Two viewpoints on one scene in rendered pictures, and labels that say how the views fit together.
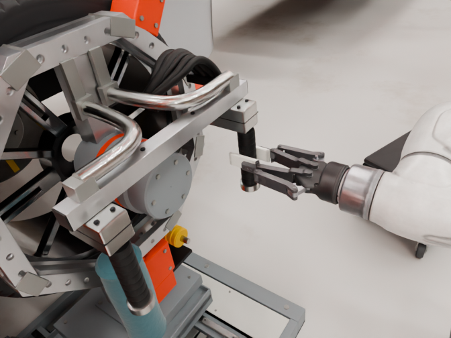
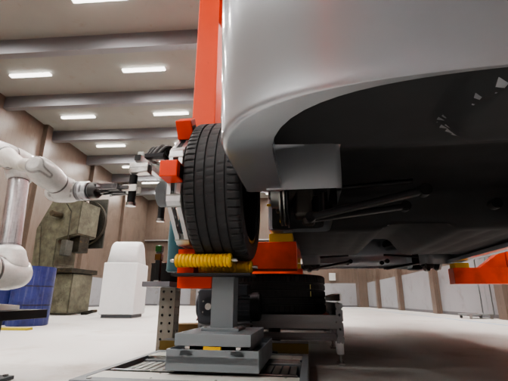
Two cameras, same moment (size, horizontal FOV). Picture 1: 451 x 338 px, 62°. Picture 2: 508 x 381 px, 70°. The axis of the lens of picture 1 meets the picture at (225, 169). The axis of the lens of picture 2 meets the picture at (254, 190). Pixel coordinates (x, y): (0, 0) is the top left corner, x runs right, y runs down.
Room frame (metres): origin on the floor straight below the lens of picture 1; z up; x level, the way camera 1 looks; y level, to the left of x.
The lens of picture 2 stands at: (2.26, -0.38, 0.35)
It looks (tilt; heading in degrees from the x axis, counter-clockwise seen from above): 17 degrees up; 149
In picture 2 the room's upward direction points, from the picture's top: straight up
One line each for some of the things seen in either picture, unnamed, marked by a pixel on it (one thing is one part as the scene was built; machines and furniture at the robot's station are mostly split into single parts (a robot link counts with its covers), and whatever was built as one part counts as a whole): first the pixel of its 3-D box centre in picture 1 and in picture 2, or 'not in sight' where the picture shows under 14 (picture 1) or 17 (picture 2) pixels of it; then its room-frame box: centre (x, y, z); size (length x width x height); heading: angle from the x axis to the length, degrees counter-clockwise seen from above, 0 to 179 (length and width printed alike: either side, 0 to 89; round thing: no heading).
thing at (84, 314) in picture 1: (121, 281); (224, 306); (0.76, 0.37, 0.32); 0.40 x 0.30 x 0.28; 141
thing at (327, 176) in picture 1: (320, 178); (99, 190); (0.53, -0.17, 0.83); 0.09 x 0.08 x 0.07; 51
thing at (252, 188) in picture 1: (247, 157); (132, 189); (0.63, -0.05, 0.83); 0.04 x 0.04 x 0.16
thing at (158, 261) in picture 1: (138, 265); (197, 269); (0.67, 0.27, 0.48); 0.16 x 0.12 x 0.17; 51
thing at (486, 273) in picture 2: not in sight; (477, 267); (0.16, 3.58, 0.69); 0.52 x 0.17 x 0.35; 51
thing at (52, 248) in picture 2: not in sight; (72, 247); (-7.54, 0.34, 1.54); 1.61 x 1.39 x 3.08; 53
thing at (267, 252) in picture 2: not in sight; (253, 242); (0.35, 0.76, 0.69); 0.52 x 0.17 x 0.35; 51
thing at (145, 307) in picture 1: (129, 274); (161, 207); (0.37, 0.17, 0.83); 0.04 x 0.04 x 0.16
